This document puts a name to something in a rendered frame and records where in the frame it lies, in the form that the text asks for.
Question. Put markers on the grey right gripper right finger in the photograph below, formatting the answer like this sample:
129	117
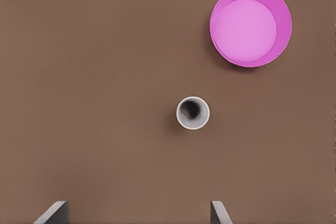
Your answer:
220	214

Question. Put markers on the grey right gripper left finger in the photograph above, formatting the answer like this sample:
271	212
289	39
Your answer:
56	214

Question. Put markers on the white IKEA cup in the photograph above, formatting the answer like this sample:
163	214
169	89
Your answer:
193	113

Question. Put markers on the pink round tray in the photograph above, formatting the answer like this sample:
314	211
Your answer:
249	27

